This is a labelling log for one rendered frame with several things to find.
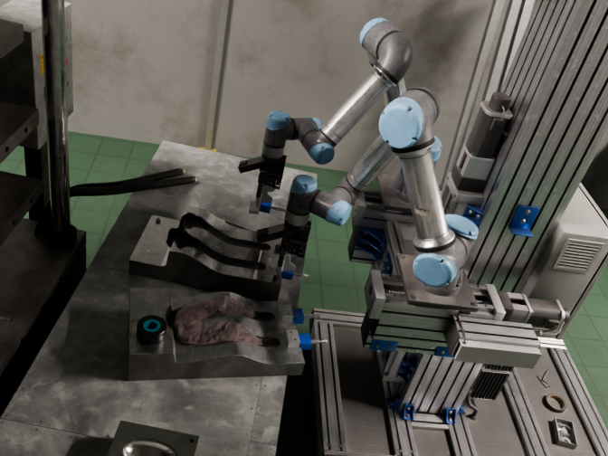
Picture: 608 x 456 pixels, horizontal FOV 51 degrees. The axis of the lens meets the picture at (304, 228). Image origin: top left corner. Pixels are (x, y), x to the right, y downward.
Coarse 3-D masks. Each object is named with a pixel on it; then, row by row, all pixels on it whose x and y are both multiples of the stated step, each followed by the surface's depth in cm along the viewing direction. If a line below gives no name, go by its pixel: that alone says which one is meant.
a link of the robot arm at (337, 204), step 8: (320, 192) 191; (336, 192) 193; (344, 192) 194; (312, 200) 190; (320, 200) 189; (328, 200) 189; (336, 200) 189; (344, 200) 192; (312, 208) 190; (320, 208) 189; (328, 208) 188; (336, 208) 187; (344, 208) 187; (320, 216) 191; (328, 216) 189; (336, 216) 187; (344, 216) 188
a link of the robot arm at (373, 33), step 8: (368, 24) 208; (376, 24) 206; (384, 24) 205; (392, 24) 206; (368, 32) 207; (376, 32) 204; (384, 32) 202; (392, 32) 201; (400, 32) 202; (360, 40) 212; (368, 40) 207; (376, 40) 203; (368, 48) 208; (376, 48) 203; (368, 56) 213; (376, 56) 205; (392, 88) 219; (400, 88) 220; (384, 96) 224; (392, 96) 222
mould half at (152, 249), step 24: (216, 216) 226; (144, 240) 216; (216, 240) 217; (144, 264) 208; (168, 264) 207; (192, 264) 206; (216, 264) 209; (216, 288) 211; (240, 288) 210; (264, 288) 209
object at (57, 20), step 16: (48, 0) 169; (48, 16) 171; (64, 16) 174; (48, 32) 174; (64, 32) 176; (48, 48) 176; (64, 48) 179; (48, 64) 179; (64, 64) 182; (48, 80) 182; (64, 80) 184; (48, 96) 185; (64, 96) 187; (48, 112) 188; (64, 112) 190; (48, 128) 192; (64, 128) 193; (48, 144) 195; (64, 144) 196; (64, 160) 199; (64, 176) 202; (64, 192) 206; (64, 208) 209; (64, 224) 213; (48, 240) 216; (64, 240) 215
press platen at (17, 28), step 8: (0, 24) 169; (8, 24) 170; (16, 24) 171; (0, 32) 166; (8, 32) 167; (16, 32) 170; (0, 40) 162; (8, 40) 167; (16, 40) 171; (0, 48) 163; (8, 48) 168; (0, 56) 164
